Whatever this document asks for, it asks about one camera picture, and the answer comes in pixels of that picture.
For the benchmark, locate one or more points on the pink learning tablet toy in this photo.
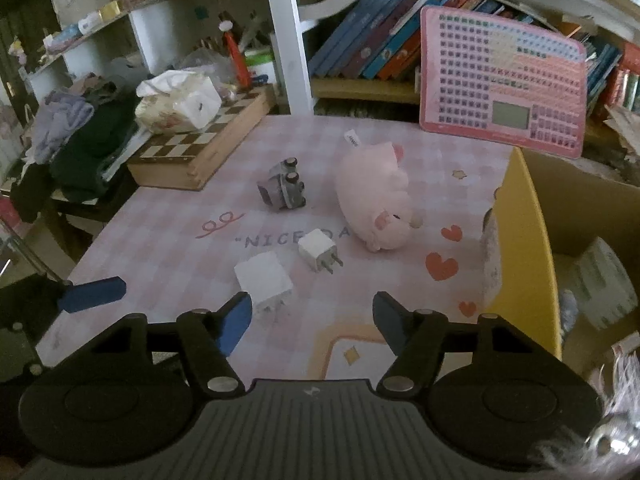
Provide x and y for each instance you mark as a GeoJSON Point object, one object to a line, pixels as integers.
{"type": "Point", "coordinates": [500, 75]}

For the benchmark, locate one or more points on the pink checkered tablecloth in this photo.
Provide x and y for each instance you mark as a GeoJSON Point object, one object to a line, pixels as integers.
{"type": "Point", "coordinates": [200, 230]}

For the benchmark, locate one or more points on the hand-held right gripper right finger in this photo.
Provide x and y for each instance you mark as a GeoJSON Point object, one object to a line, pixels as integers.
{"type": "Point", "coordinates": [390, 320]}

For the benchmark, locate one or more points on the small white charger plug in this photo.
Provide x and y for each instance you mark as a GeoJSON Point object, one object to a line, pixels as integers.
{"type": "Point", "coordinates": [316, 249]}

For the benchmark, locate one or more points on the small white jar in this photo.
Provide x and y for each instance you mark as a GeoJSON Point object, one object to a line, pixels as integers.
{"type": "Point", "coordinates": [90, 21]}

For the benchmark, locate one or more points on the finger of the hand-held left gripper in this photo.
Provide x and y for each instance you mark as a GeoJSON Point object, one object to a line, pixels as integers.
{"type": "Point", "coordinates": [92, 294]}

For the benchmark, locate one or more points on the floral tissue pack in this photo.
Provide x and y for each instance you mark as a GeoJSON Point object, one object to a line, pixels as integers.
{"type": "Point", "coordinates": [177, 102]}

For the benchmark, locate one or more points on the white bookshelf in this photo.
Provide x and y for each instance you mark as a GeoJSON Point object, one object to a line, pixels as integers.
{"type": "Point", "coordinates": [282, 35]}

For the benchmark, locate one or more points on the yellow cardboard box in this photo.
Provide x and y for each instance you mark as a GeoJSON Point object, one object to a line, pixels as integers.
{"type": "Point", "coordinates": [525, 260]}

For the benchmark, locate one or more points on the red marker pen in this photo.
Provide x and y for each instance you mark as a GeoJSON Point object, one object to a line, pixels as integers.
{"type": "Point", "coordinates": [237, 57]}

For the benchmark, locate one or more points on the pile of dark clothes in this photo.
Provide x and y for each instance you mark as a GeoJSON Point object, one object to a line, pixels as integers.
{"type": "Point", "coordinates": [85, 150]}

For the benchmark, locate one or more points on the clear tape roll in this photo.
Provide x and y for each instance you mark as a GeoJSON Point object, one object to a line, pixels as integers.
{"type": "Point", "coordinates": [607, 282]}

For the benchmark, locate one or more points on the pink pig plush toy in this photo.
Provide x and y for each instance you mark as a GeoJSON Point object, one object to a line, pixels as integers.
{"type": "Point", "coordinates": [375, 195]}

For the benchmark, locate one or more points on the furry charm with metal bell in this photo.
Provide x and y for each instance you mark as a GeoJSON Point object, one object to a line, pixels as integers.
{"type": "Point", "coordinates": [607, 435]}

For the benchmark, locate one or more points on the row of leaning books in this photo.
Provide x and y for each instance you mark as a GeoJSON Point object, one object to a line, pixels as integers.
{"type": "Point", "coordinates": [370, 45]}

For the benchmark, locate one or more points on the green and white tub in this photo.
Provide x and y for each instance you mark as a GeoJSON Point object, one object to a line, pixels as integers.
{"type": "Point", "coordinates": [261, 66]}

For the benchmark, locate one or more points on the large white charger plug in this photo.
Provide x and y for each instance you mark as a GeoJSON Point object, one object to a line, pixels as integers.
{"type": "Point", "coordinates": [264, 280]}

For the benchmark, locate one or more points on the wooden chess box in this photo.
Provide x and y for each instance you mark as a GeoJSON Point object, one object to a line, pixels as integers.
{"type": "Point", "coordinates": [200, 150]}

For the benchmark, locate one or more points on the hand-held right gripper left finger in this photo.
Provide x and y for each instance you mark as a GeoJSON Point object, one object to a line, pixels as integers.
{"type": "Point", "coordinates": [234, 322]}

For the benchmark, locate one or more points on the grey toy car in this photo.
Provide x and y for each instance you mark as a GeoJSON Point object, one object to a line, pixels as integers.
{"type": "Point", "coordinates": [282, 187]}

